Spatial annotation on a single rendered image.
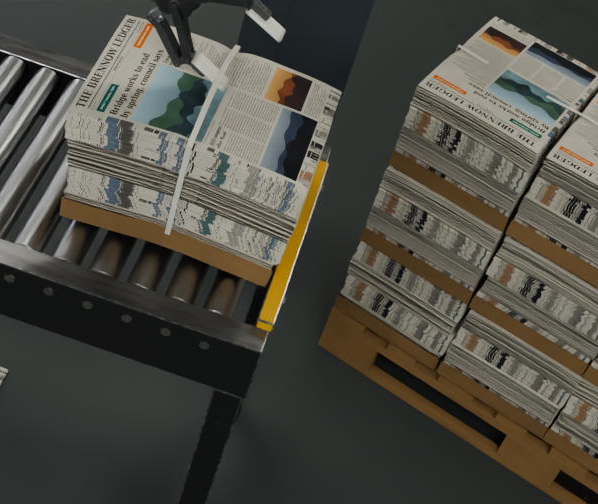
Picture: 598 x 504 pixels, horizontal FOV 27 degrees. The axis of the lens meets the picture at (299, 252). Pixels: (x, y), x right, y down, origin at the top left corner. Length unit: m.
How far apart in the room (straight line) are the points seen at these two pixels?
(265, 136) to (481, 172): 0.74
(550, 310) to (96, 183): 1.11
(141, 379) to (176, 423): 0.14
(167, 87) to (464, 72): 0.83
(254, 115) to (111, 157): 0.24
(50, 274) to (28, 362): 0.93
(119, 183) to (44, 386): 0.96
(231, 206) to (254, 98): 0.19
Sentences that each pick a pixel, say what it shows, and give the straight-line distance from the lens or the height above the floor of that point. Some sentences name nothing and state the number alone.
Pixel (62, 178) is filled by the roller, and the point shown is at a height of 0.80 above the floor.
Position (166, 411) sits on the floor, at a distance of 2.88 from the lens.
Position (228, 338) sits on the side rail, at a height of 0.80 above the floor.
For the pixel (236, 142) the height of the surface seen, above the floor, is 1.04.
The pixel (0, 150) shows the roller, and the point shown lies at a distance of 2.21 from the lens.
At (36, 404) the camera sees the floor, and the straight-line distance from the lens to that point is 2.85.
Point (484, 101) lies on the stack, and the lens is 2.59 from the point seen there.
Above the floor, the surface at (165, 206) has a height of 0.90.
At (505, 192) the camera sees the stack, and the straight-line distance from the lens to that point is 2.61.
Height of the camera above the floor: 2.26
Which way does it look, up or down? 43 degrees down
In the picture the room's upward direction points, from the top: 19 degrees clockwise
